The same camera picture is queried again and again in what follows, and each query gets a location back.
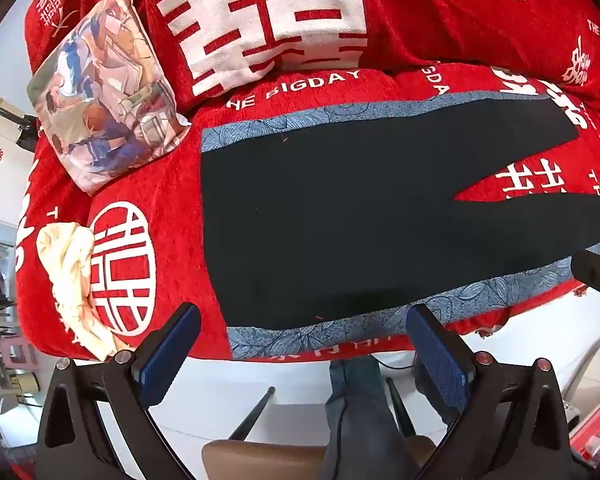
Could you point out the black pants blue-grey side stripes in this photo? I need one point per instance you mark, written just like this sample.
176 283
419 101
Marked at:
355 210

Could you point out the cluttered shelf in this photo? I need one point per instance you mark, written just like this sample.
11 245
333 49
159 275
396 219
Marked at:
5 350

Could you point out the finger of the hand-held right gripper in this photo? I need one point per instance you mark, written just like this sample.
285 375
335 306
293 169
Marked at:
597 272

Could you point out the red printed blanket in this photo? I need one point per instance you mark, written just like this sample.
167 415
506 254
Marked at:
150 195

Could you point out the person's leg in jeans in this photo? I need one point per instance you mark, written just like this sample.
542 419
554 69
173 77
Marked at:
355 420

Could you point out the red box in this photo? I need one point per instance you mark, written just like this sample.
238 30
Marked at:
597 435

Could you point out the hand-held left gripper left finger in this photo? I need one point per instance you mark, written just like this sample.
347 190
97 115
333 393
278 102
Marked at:
172 347

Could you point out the black router antenna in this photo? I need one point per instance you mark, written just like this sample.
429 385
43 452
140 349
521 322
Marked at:
402 407
252 415

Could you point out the cartoon printed cushion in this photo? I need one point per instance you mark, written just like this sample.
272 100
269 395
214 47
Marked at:
102 95

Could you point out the brown stool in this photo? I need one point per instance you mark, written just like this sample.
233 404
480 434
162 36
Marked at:
265 460

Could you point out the cream crumpled cloth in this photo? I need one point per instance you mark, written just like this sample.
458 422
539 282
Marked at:
70 270

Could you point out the red folded quilt white print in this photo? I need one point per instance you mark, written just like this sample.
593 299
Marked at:
430 15

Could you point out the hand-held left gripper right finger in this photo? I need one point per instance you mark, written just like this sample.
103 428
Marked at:
437 355

